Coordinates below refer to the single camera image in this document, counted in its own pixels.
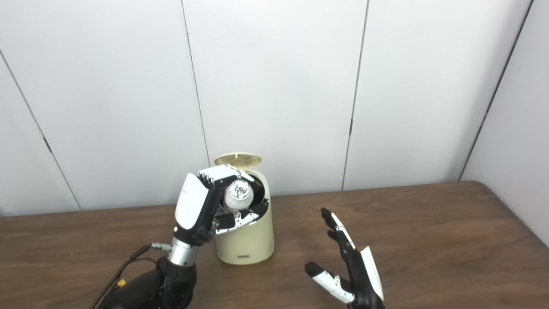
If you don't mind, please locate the small white plastic bottle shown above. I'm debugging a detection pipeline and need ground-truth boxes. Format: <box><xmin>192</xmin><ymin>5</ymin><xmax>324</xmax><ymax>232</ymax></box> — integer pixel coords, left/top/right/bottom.
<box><xmin>224</xmin><ymin>179</ymin><xmax>253</xmax><ymax>213</ymax></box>

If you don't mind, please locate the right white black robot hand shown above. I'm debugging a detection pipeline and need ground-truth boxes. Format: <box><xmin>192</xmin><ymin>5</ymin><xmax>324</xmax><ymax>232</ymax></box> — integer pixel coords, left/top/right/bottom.
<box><xmin>305</xmin><ymin>208</ymin><xmax>385</xmax><ymax>309</ymax></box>

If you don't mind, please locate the cream-colored bin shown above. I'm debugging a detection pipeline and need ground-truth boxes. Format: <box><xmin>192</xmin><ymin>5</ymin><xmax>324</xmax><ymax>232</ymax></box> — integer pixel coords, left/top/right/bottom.
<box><xmin>214</xmin><ymin>168</ymin><xmax>275</xmax><ymax>265</ymax></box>

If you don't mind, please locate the round cream bin lid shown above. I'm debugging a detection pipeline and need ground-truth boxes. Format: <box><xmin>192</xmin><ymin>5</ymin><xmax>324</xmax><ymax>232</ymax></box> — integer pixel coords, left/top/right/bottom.
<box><xmin>214</xmin><ymin>153</ymin><xmax>262</xmax><ymax>168</ymax></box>

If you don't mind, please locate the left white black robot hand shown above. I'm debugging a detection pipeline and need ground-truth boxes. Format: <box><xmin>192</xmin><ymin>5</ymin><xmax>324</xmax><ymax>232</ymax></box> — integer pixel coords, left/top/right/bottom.
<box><xmin>174</xmin><ymin>164</ymin><xmax>268</xmax><ymax>247</ymax></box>

